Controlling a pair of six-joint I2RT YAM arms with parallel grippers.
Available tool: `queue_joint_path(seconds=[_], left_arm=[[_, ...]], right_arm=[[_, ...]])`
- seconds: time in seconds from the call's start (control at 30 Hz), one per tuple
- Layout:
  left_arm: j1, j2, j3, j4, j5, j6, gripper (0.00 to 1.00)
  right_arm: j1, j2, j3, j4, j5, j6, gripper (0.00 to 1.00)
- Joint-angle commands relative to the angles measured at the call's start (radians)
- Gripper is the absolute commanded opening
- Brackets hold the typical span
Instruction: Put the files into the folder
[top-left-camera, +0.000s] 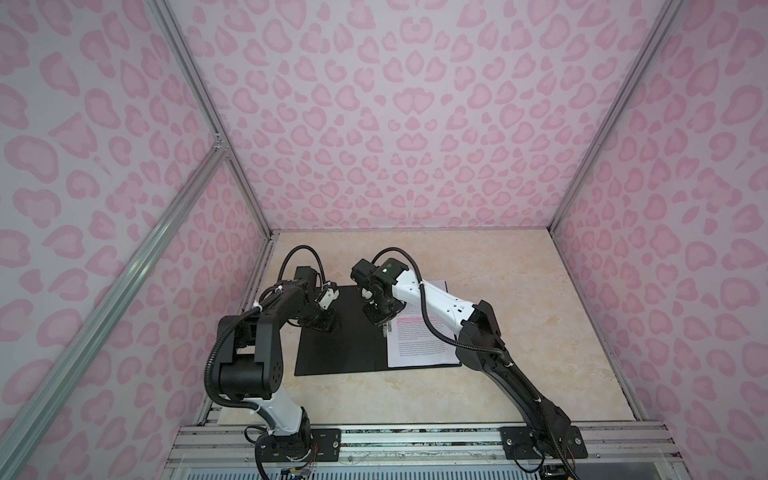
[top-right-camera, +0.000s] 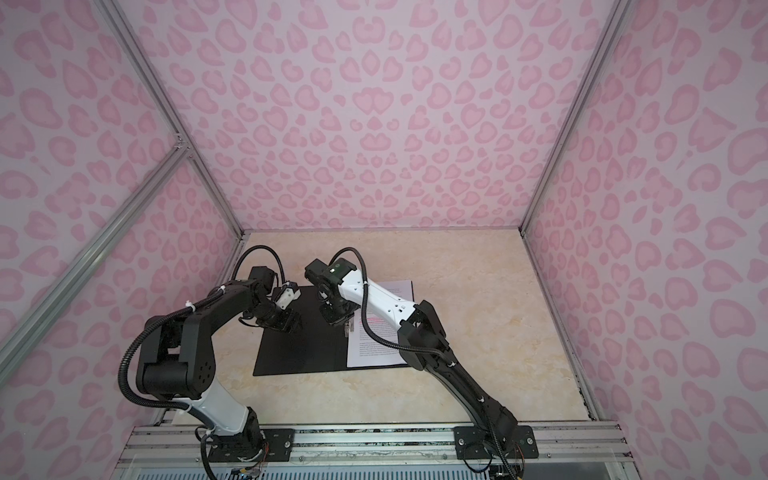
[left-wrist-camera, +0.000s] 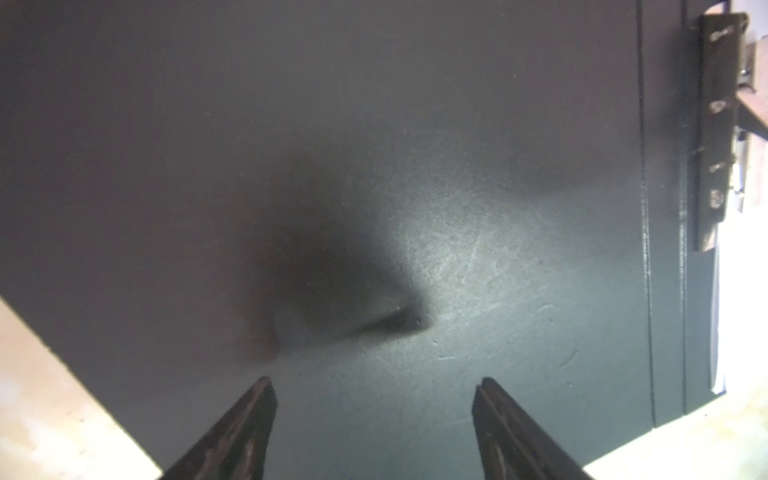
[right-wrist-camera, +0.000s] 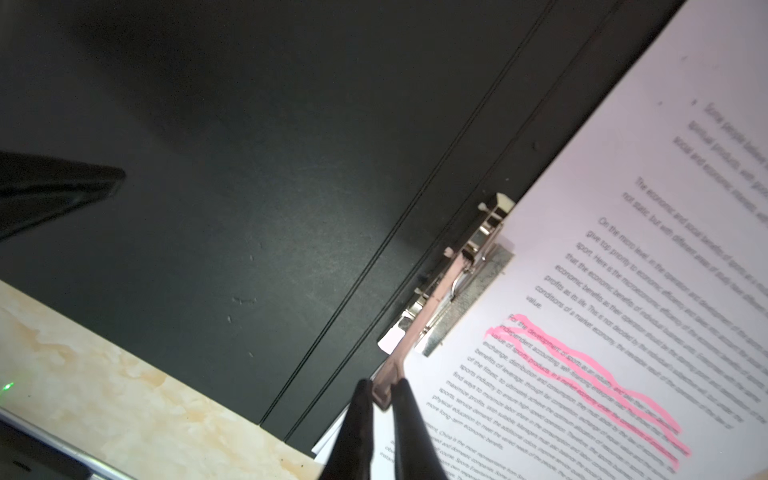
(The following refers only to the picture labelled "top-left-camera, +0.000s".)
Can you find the aluminium corner post right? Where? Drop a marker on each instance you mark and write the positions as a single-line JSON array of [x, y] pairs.
[[663, 26]]

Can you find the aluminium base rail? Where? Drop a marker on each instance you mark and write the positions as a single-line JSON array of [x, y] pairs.
[[600, 450]]

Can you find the printed paper sheet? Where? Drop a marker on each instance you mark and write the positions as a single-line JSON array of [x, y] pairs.
[[410, 343]]

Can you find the aluminium diagonal wall bar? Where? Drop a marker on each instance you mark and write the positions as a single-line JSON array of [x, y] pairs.
[[38, 414]]

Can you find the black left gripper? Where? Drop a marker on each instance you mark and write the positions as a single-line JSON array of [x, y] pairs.
[[329, 322]]

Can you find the blue folder with black inside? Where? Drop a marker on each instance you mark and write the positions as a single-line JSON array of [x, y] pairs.
[[354, 346]]

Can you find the aluminium corner post left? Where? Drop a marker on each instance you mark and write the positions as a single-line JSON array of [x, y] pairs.
[[180, 49]]

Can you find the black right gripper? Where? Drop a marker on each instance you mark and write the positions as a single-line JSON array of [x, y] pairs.
[[376, 318]]

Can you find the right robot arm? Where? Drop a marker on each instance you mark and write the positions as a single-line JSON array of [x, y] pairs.
[[472, 329]]

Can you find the aluminium corner post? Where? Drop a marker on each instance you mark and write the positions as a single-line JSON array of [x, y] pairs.
[[180, 49], [663, 26]]

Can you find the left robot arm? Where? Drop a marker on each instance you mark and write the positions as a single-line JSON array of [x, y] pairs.
[[245, 367]]

